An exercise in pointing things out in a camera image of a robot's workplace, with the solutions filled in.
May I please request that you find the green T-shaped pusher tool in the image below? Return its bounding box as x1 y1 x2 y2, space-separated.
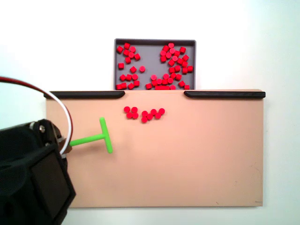
60 117 114 155

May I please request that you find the pink flat board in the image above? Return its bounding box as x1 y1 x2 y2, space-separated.
45 89 265 209

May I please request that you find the grey shallow tray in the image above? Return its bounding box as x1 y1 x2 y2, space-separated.
114 38 196 90

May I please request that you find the red white black servo cable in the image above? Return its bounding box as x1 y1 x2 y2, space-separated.
0 76 75 155

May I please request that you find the black foam rail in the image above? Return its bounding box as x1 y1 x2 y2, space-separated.
44 90 126 99
184 90 266 100

